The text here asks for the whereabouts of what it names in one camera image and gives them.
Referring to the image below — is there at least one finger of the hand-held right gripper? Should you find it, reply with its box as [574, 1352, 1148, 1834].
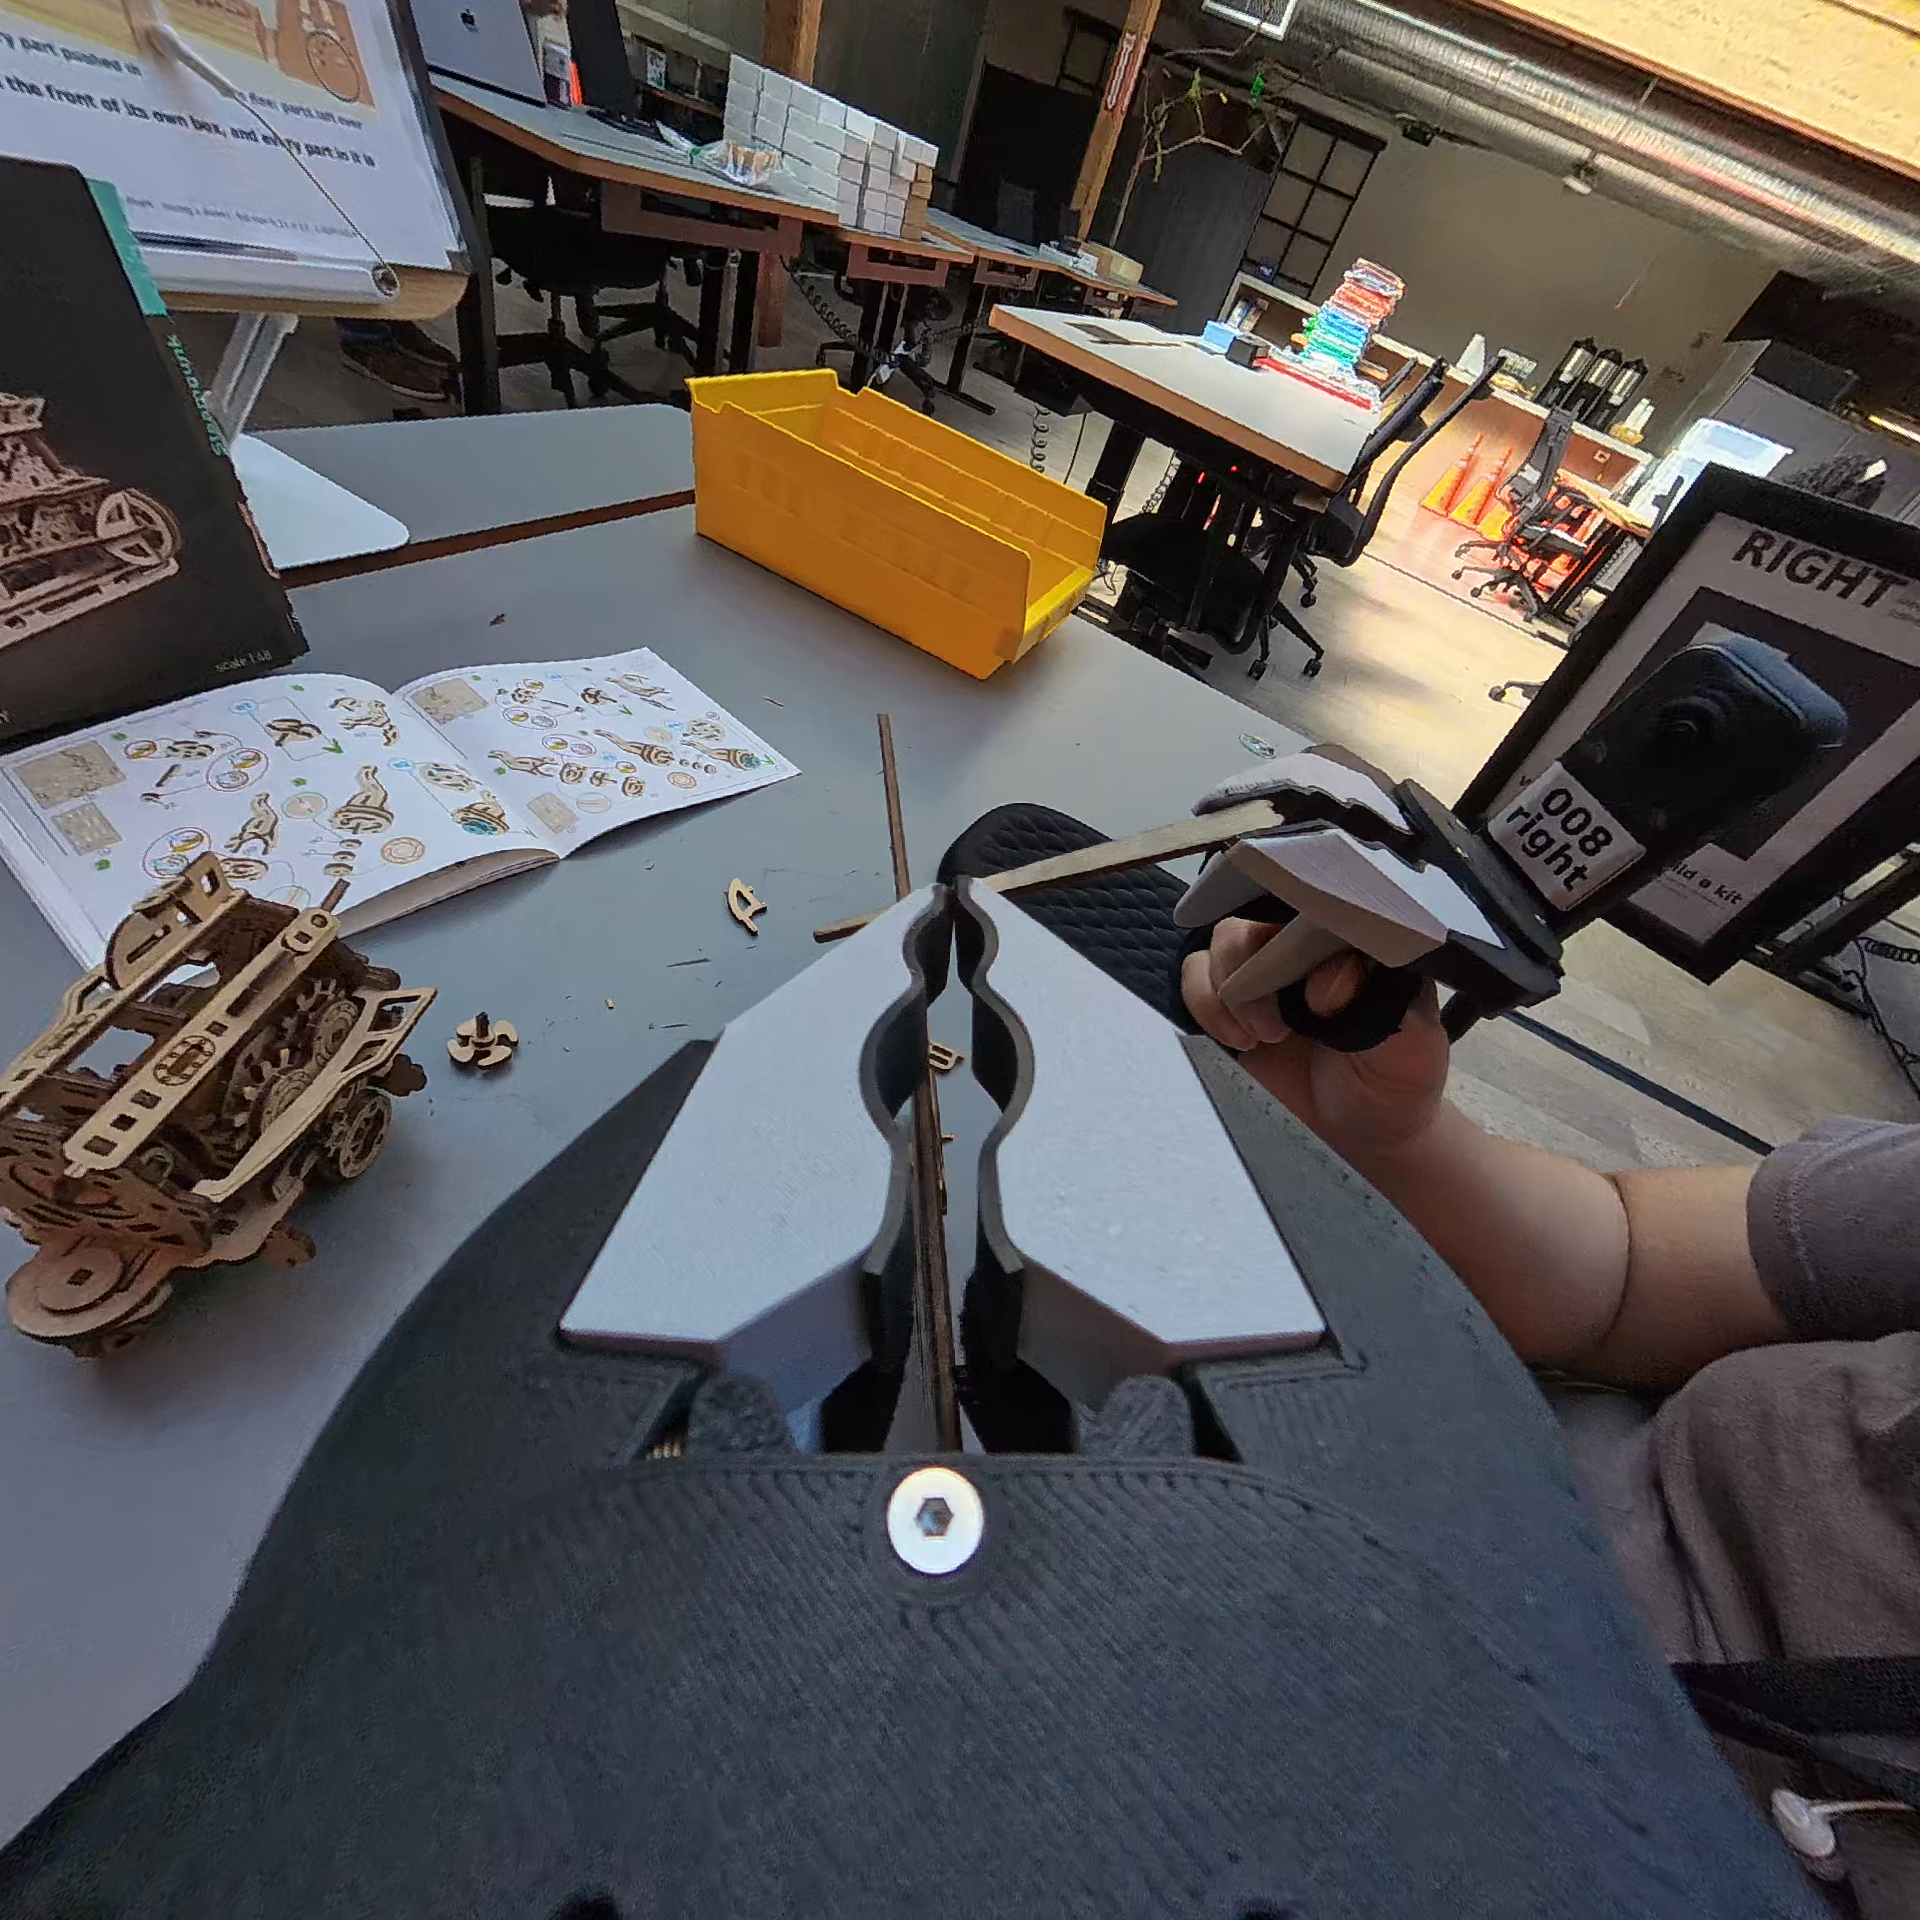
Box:
[1174, 831, 1511, 972]
[1214, 745, 1422, 845]

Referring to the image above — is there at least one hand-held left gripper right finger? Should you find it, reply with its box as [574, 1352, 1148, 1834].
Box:
[955, 873, 1331, 1453]

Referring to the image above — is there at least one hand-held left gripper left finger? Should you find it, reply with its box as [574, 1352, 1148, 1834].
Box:
[559, 882, 962, 1453]

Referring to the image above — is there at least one thin wooden stick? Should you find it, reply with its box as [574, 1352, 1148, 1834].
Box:
[814, 802, 1284, 943]

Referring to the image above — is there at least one wooden parts sheet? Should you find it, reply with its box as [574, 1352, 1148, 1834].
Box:
[876, 714, 967, 1453]

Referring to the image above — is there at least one person's right forearm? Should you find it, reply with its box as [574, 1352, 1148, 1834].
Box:
[1373, 1049, 1794, 1398]

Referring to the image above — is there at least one partly built wooden model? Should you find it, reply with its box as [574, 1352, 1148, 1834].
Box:
[0, 852, 438, 1359]

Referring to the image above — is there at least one black model kit box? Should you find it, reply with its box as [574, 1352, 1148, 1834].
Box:
[0, 155, 310, 752]

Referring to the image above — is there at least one person's right hand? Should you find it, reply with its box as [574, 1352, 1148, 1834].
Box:
[1183, 914, 1459, 1159]

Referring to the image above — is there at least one black framed sign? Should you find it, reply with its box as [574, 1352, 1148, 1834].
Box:
[1463, 464, 1920, 984]

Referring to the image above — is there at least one black quilted wrist rest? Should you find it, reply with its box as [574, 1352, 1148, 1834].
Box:
[936, 802, 1202, 1037]

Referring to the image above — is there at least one black office chair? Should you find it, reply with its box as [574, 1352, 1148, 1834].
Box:
[1304, 359, 1502, 677]

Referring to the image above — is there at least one grey office chair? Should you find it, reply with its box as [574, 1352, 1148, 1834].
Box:
[1455, 403, 1579, 618]

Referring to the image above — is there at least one grey-topped desk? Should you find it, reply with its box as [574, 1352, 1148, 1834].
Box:
[434, 74, 962, 414]
[991, 304, 1429, 497]

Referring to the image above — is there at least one stack of colourful boxes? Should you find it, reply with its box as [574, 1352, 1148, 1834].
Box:
[1293, 258, 1405, 407]

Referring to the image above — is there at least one yellow plastic bin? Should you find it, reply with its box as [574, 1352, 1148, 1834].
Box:
[687, 365, 1109, 679]

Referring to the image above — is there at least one instruction booklet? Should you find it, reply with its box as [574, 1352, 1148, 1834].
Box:
[0, 648, 803, 969]

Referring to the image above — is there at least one stack of white boxes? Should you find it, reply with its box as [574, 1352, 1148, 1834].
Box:
[725, 55, 941, 234]

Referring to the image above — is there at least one white poster stand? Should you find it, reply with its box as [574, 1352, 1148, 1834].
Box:
[224, 306, 410, 570]

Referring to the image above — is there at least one silver laptop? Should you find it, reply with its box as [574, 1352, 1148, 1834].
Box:
[412, 0, 546, 103]

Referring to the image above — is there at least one white instruction poster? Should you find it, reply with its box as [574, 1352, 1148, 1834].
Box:
[0, 0, 464, 302]

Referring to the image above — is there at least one silver ventilation duct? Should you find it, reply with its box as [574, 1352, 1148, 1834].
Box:
[1291, 0, 1920, 288]

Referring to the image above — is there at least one wooden post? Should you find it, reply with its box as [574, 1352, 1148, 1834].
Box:
[1073, 0, 1164, 241]
[756, 0, 829, 354]

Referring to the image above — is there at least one white cable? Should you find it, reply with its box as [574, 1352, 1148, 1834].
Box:
[1771, 1788, 1920, 1878]

